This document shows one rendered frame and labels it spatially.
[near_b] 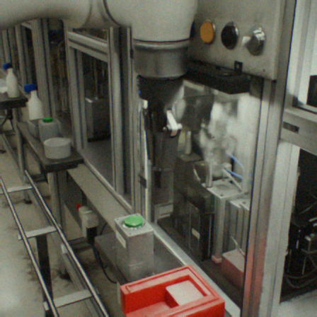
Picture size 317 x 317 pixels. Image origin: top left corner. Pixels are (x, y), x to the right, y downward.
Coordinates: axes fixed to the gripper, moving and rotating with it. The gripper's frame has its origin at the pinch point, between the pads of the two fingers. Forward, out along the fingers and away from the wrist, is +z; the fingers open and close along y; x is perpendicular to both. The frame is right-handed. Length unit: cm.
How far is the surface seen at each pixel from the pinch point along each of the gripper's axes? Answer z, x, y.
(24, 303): 117, 26, 118
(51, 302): 33.5, 20.4, 15.4
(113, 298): 117, -17, 106
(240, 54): -24.4, -9.1, -9.3
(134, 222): 11.7, 2.8, 7.5
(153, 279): 18.7, 2.3, -2.9
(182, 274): 18.7, -3.6, -3.2
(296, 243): 13.8, -26.0, -8.2
